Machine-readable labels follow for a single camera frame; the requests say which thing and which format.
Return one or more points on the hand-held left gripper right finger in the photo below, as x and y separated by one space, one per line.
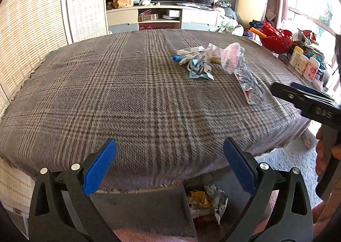
239 166

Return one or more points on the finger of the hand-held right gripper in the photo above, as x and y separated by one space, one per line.
285 91
306 88

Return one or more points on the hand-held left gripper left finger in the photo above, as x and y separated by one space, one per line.
100 163

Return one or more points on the gold wrapper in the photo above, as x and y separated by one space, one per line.
199 197

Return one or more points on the person's right hand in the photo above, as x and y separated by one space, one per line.
323 151

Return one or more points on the white pink bottle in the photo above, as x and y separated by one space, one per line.
311 70

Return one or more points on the white cream bottle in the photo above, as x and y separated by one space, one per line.
303 64

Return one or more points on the white bottle yellow cap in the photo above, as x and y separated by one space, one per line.
296 56

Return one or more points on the clear plastic packet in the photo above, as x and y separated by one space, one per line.
249 84

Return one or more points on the red gift bag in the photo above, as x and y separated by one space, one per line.
309 36

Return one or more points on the red plastic basket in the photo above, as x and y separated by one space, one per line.
275 39

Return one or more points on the orange stick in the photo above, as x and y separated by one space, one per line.
258 32

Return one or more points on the pink white plastic bag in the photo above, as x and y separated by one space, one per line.
230 55

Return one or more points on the grey plaid tablecloth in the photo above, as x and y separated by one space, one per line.
128 98

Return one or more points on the large window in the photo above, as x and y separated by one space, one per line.
314 2

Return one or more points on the pink fleece garment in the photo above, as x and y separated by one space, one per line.
149 235

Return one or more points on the pile of grey clothes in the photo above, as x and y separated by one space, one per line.
227 16

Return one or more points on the white crumpled paper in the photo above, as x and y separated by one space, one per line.
189 51

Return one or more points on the small blue tube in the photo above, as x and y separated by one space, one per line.
177 58

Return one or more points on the small white device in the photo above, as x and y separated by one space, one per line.
173 13

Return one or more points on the red toy car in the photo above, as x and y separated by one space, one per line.
146 27

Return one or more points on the white television cabinet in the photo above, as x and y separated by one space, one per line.
159 19

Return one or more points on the bamboo folding screen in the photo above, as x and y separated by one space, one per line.
34 23

